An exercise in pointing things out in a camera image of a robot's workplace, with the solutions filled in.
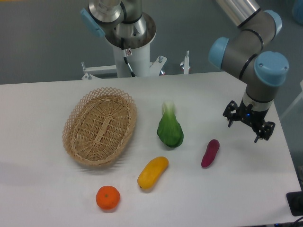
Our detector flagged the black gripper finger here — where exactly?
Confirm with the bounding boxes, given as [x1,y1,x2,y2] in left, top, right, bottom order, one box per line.
[223,100,239,128]
[253,121,276,143]

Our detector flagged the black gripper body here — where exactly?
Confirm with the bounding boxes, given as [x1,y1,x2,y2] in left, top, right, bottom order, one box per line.
[237,104,268,130]

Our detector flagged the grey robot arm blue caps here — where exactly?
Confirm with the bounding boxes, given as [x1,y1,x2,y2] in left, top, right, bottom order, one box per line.
[80,0,289,140]

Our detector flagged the purple sweet potato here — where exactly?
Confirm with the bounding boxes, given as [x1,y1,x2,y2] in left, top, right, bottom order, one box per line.
[201,139,220,168]

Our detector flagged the green bok choy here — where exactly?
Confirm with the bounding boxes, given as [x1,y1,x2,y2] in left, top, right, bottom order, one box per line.
[157,101,184,148]

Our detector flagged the black device at table edge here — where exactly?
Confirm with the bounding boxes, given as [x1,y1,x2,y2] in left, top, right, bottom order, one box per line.
[286,192,303,216]

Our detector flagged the yellow mango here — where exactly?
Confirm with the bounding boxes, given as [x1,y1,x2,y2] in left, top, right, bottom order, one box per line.
[137,157,169,190]

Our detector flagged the woven wicker basket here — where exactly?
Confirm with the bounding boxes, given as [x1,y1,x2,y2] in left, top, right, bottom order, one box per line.
[62,87,137,166]

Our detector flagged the orange tangerine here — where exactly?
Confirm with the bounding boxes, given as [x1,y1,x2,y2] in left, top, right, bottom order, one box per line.
[96,185,120,210]

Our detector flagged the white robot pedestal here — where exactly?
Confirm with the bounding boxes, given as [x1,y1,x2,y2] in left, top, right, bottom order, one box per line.
[104,11,157,78]

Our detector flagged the black cable on pedestal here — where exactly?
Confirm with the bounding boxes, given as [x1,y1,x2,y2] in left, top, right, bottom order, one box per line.
[120,37,137,78]

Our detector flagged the white metal base frame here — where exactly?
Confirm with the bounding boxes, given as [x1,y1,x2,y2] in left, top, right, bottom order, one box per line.
[80,50,191,80]

